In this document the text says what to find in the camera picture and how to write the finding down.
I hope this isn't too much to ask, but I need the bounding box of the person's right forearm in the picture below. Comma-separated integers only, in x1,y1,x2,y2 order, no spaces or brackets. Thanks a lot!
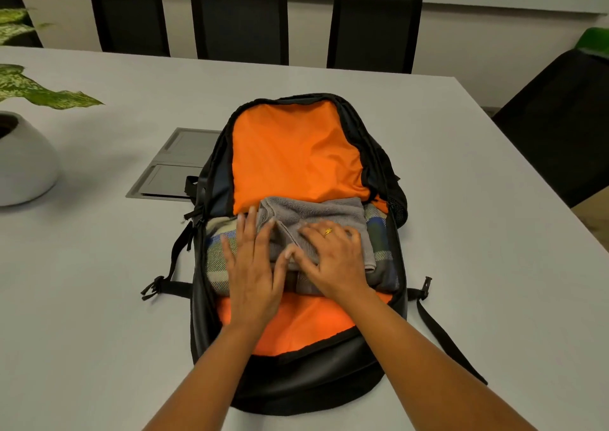
335,286,539,431

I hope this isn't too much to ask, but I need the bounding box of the grey towel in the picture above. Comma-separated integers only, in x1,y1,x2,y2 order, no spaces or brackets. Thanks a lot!
255,195,377,273

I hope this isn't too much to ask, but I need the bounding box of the small variegated table plant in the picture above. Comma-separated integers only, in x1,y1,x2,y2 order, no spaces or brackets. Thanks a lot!
0,7,105,111

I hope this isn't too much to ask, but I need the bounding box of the black chair with top handle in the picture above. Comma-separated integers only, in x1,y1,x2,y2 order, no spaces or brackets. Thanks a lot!
491,49,609,210

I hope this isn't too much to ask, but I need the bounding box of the person's right hand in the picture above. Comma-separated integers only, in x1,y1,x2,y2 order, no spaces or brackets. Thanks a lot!
290,220,374,304

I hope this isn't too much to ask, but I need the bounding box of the black frame chair green seat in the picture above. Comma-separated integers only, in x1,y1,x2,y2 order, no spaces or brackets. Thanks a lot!
574,26,609,59

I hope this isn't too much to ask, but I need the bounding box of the black backpack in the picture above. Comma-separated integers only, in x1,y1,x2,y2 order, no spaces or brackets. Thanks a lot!
140,92,489,417

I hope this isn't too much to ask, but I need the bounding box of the plaid flannel shirt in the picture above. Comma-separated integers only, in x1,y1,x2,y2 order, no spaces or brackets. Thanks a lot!
205,202,402,297

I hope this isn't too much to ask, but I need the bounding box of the grey table cable box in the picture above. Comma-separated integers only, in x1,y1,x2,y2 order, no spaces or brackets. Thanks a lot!
125,127,223,203

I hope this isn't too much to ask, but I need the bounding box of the person's left hand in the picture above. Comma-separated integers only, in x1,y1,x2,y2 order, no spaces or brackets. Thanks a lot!
219,206,292,334

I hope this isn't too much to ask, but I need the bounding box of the person's left forearm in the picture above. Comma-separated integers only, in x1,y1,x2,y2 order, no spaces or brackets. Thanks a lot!
142,323,268,431

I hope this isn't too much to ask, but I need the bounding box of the white round plant pot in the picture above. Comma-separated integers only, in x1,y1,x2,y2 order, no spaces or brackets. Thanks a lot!
0,109,63,208

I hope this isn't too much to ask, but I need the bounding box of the black conference chair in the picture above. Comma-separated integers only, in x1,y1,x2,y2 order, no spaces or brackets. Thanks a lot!
188,0,291,67
0,0,44,49
325,0,424,75
86,0,172,58

